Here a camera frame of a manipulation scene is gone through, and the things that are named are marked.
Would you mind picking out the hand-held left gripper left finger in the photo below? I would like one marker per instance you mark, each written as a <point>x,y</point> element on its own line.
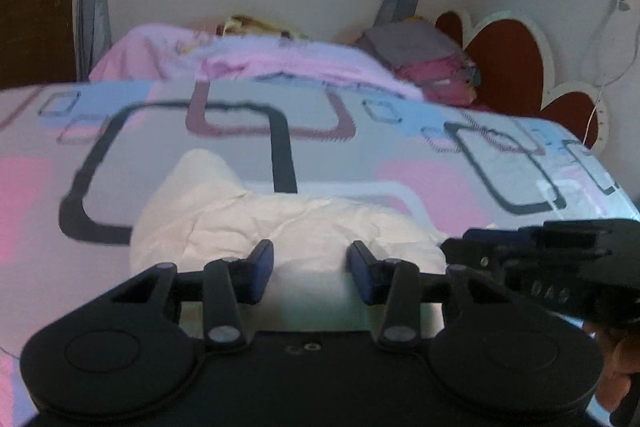
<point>261,272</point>

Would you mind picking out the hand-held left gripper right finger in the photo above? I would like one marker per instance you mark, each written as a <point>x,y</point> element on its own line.
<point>360,272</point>

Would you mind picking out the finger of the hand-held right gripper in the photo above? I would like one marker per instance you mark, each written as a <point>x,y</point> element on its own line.
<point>492,237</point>
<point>470,254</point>

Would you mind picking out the large white garment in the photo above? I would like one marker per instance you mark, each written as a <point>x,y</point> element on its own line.
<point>300,227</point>

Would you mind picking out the pink folded clothes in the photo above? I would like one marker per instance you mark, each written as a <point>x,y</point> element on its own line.
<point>440,79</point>

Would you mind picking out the person's right hand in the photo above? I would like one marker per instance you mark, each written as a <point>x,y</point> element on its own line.
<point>612,387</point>

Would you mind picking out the bed with patterned sheet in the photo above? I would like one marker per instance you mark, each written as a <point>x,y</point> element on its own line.
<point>350,147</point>

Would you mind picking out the flower-shaped brown white headboard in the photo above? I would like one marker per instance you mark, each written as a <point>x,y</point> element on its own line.
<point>505,57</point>

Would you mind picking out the pink blanket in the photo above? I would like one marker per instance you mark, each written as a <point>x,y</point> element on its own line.
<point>280,57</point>

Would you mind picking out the yellow stuffed toy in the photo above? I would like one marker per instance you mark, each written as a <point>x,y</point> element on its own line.
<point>250,25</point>

